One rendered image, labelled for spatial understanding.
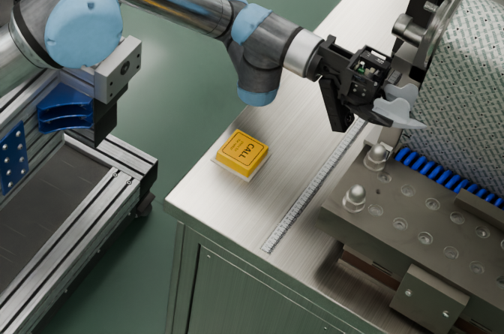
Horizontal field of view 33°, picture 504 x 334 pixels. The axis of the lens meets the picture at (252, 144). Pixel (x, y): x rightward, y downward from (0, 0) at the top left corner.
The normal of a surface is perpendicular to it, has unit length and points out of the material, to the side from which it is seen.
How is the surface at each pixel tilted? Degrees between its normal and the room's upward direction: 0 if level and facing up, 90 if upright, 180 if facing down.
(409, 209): 0
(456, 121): 90
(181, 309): 90
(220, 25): 73
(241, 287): 90
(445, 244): 0
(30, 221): 0
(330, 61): 90
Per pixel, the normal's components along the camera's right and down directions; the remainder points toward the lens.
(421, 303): -0.52, 0.62
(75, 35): 0.43, 0.69
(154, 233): 0.13, -0.62
